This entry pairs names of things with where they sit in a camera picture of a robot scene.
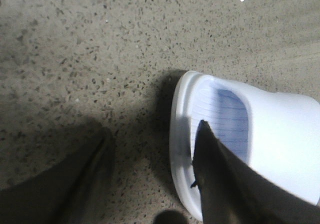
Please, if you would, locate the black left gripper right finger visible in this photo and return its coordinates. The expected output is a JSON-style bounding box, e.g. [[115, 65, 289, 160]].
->
[[192, 120, 320, 224]]

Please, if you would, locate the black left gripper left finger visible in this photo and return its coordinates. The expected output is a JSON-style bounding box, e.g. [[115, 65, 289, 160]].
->
[[0, 127, 113, 224]]

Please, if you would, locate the light blue slipper image-right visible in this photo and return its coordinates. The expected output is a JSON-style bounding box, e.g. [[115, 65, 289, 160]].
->
[[169, 71, 320, 221]]

